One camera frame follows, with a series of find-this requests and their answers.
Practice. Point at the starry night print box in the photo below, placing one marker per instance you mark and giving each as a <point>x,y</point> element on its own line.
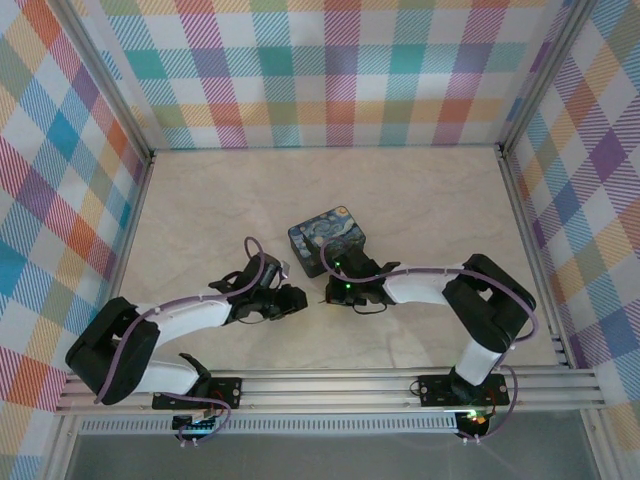
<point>320,230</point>

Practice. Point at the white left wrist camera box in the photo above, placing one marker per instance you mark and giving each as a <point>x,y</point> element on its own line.
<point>285,269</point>

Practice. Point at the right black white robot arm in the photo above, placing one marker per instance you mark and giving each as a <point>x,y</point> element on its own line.
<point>490,310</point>

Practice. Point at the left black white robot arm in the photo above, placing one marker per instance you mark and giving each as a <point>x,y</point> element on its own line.
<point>110,360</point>

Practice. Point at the right controller circuit board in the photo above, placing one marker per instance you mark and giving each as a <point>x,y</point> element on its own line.
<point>475,419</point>

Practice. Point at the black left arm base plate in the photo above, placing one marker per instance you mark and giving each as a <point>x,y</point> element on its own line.
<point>230,392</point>

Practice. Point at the aluminium mounting rail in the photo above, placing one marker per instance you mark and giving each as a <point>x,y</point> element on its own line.
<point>325,392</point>

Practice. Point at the aluminium side rail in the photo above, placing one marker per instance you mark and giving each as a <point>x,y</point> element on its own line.
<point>522,215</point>
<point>142,200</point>

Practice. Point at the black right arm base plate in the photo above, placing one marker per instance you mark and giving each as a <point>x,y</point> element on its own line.
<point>435,390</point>

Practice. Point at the left controller circuit board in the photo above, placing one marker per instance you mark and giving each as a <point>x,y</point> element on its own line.
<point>197,425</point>

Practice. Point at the controller circuit board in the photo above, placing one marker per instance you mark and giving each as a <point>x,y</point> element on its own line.
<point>197,425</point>
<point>475,419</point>

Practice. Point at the aluminium frame post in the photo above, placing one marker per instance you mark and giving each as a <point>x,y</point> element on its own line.
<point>545,70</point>
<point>100,75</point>

